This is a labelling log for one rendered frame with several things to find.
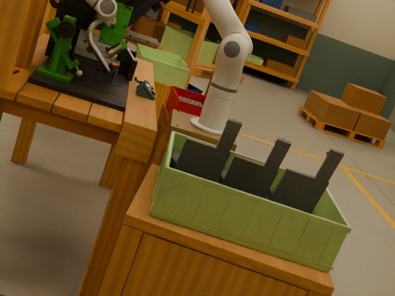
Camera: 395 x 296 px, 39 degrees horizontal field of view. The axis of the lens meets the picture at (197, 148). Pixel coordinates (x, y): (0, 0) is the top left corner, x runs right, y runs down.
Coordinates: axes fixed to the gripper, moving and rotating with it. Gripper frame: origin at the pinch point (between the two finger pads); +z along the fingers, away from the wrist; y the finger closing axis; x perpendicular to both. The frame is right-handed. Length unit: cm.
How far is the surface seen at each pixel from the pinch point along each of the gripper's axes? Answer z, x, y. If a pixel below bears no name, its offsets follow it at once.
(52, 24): -24.5, 23.9, 4.4
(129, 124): -52, 16, -47
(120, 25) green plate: 2.7, -4.6, -6.0
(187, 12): 265, -92, 4
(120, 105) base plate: -32, 15, -39
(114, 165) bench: 102, 34, -76
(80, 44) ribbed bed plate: 4.8, 16.9, -5.4
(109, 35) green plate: 2.7, 2.5, -7.8
